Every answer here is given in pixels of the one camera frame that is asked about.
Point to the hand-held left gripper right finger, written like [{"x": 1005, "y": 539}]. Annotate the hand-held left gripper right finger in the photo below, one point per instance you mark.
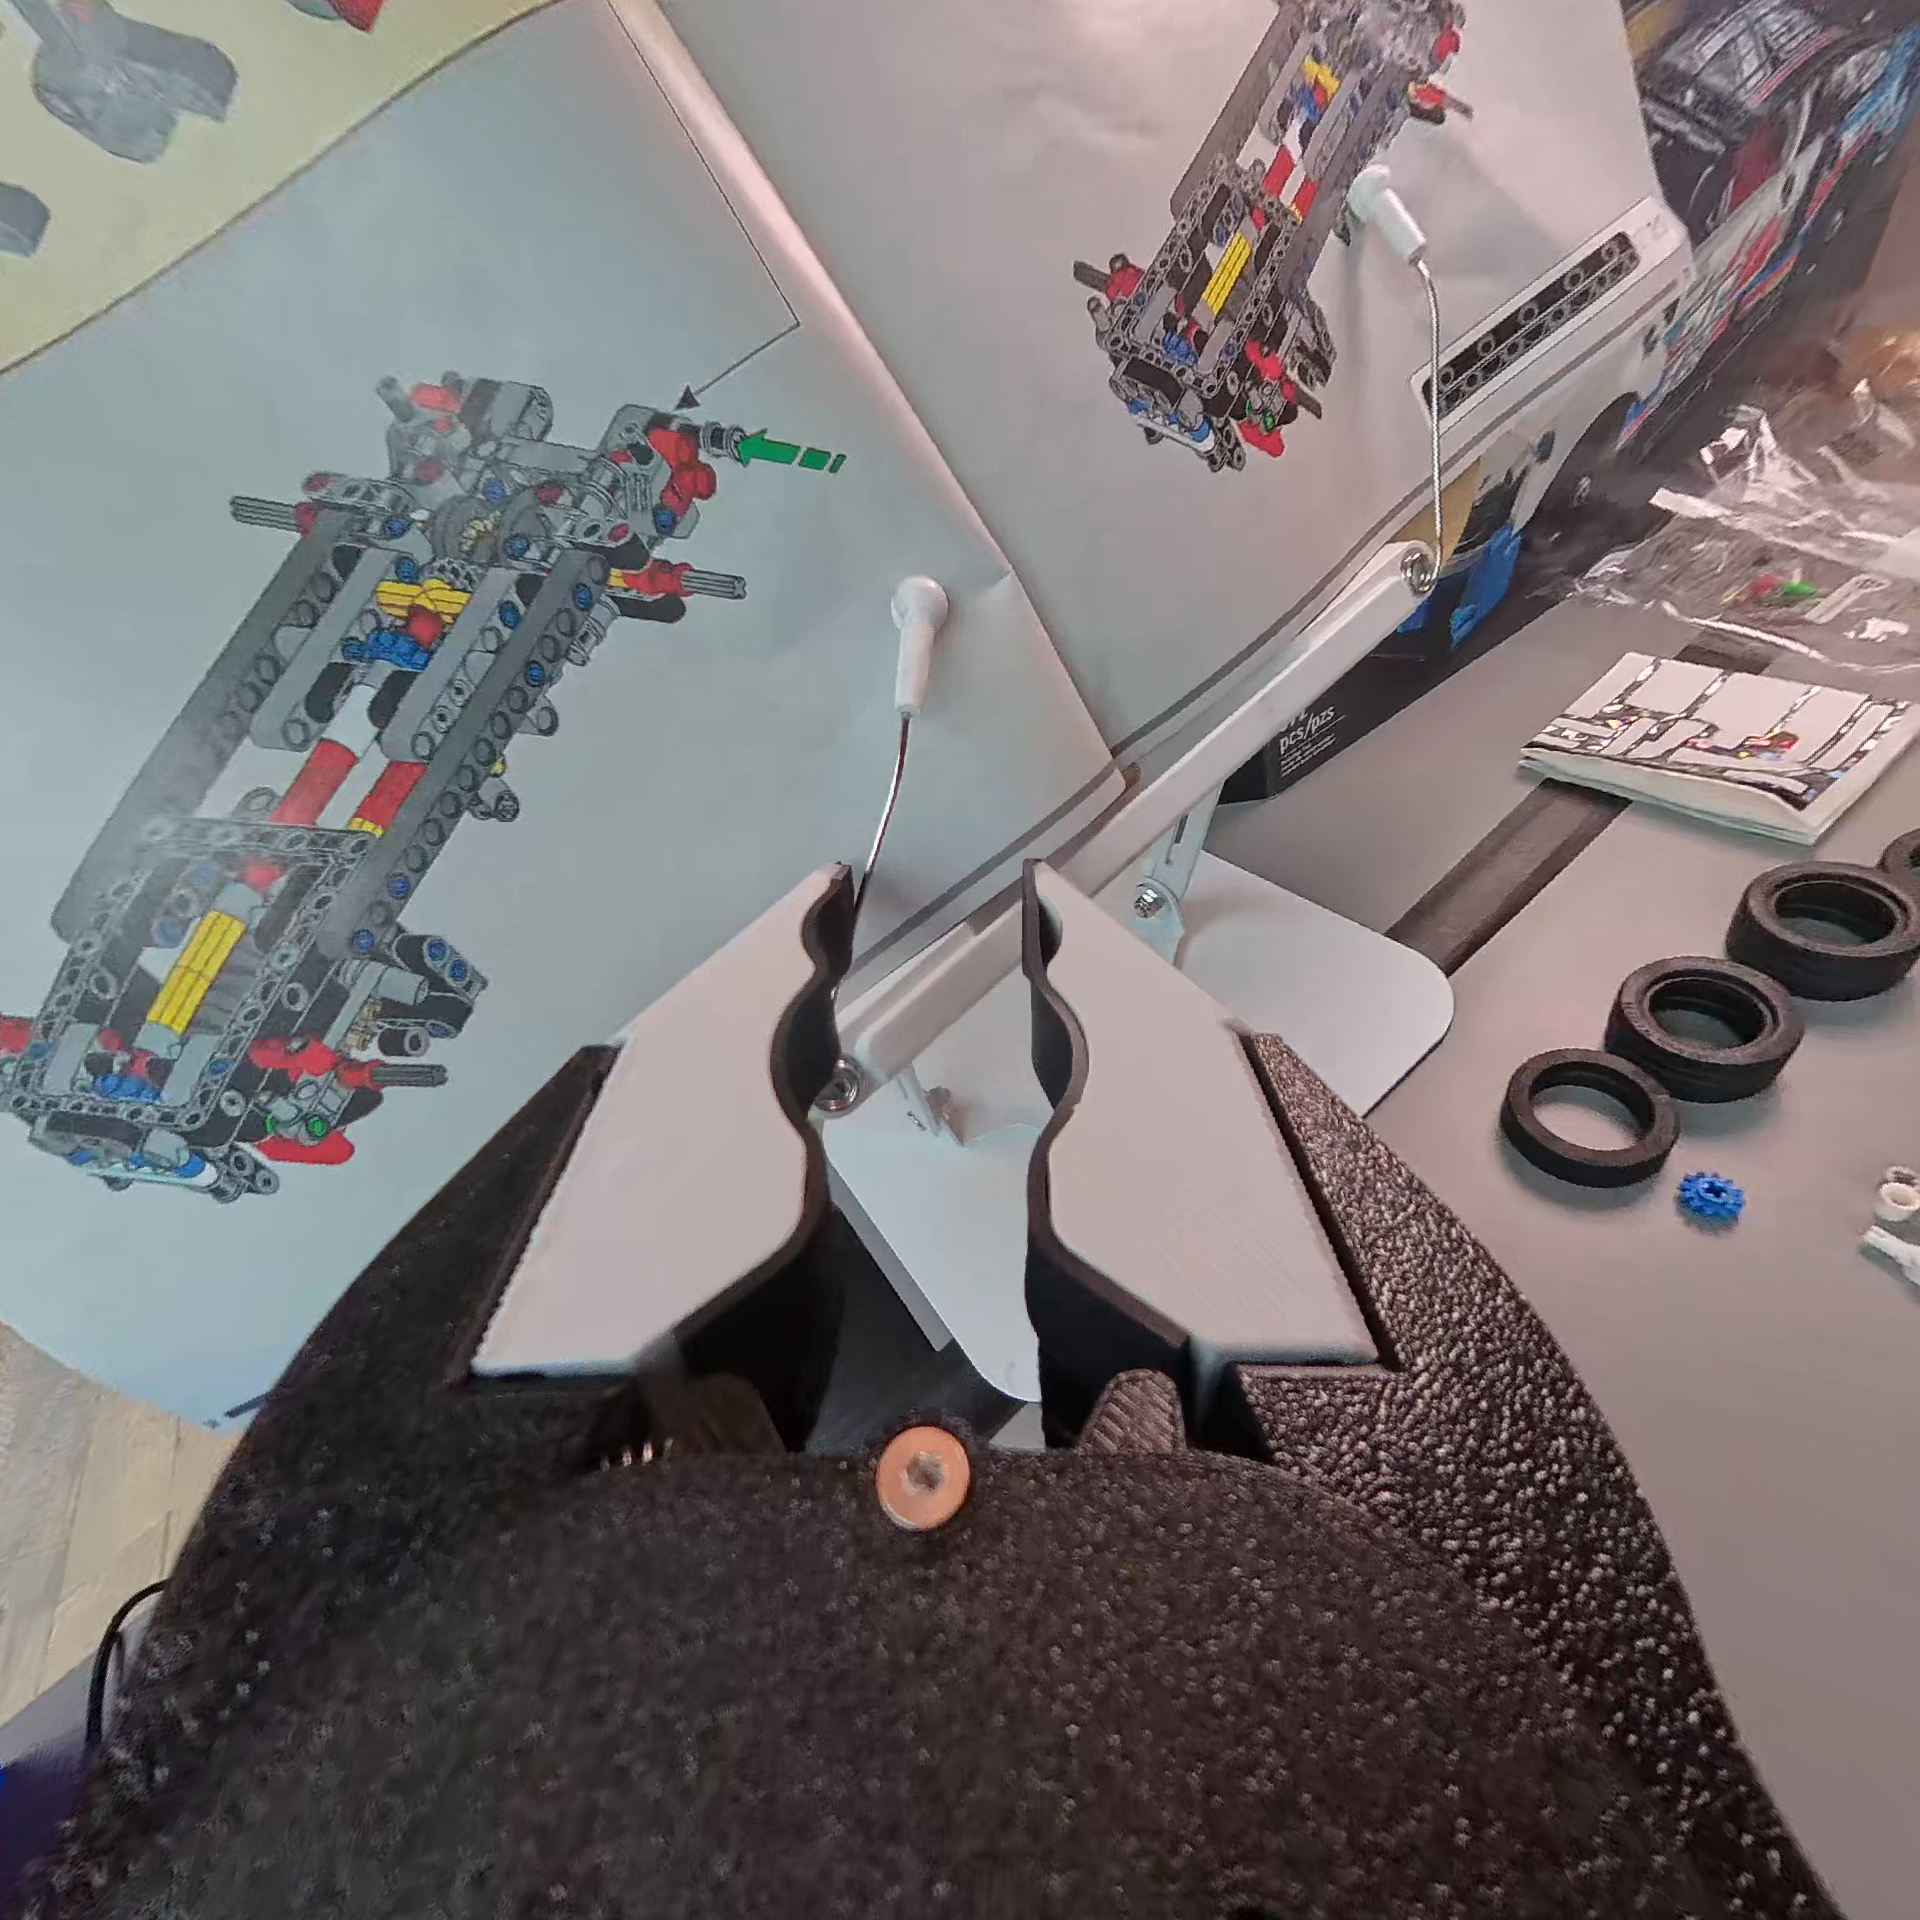
[{"x": 1200, "y": 1170}]

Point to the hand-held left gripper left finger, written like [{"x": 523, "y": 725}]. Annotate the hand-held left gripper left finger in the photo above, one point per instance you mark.
[{"x": 630, "y": 1201}]

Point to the white page holder clip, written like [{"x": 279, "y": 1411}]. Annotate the white page holder clip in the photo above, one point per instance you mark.
[
  {"x": 1389, "y": 219},
  {"x": 915, "y": 645}
]

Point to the grey desk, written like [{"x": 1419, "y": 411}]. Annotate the grey desk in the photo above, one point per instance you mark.
[{"x": 1650, "y": 1424}]

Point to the white book stand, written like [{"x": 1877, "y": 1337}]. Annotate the white book stand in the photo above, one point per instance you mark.
[{"x": 1305, "y": 990}]

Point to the black toy tire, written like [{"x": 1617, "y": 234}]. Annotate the black toy tire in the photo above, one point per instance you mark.
[
  {"x": 1905, "y": 859},
  {"x": 1531, "y": 1140},
  {"x": 1763, "y": 945},
  {"x": 1634, "y": 1050}
]

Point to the small blue toy gear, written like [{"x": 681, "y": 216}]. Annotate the small blue toy gear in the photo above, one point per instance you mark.
[{"x": 1707, "y": 1197}]

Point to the folded sticker sheet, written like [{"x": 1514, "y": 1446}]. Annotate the folded sticker sheet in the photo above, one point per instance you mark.
[{"x": 1710, "y": 734}]

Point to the small white toy pin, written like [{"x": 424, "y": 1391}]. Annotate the small white toy pin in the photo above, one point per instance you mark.
[{"x": 1893, "y": 1250}]

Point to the small pale round toy piece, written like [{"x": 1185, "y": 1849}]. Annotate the small pale round toy piece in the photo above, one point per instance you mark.
[{"x": 1899, "y": 1195}]

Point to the clear plastic bag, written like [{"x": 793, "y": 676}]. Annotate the clear plastic bag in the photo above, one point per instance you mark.
[{"x": 1801, "y": 495}]

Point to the open toy instruction manual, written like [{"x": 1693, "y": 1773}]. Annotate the open toy instruction manual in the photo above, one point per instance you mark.
[{"x": 494, "y": 271}]

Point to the dark toy car box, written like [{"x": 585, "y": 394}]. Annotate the dark toy car box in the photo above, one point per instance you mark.
[{"x": 1770, "y": 150}]

